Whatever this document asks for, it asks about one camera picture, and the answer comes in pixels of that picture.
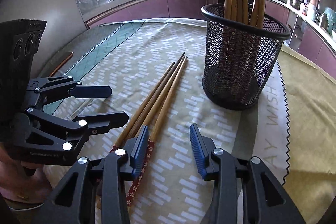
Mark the black mesh utensil cup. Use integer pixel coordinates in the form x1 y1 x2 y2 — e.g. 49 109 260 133
201 4 290 110

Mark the bamboo chopstick plain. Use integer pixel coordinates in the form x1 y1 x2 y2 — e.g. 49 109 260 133
249 0 265 29

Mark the left hand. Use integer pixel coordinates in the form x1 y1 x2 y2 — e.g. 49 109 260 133
1 145 52 203

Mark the patterned tablecloth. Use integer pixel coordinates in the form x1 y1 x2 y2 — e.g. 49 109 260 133
45 19 335 223

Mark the steel stock pot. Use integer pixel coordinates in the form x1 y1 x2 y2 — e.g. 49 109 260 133
289 0 304 10

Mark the teal fan cover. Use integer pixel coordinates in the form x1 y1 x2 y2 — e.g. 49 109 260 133
324 7 336 34

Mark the black camera box left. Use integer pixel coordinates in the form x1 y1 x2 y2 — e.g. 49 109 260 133
1 19 47 142

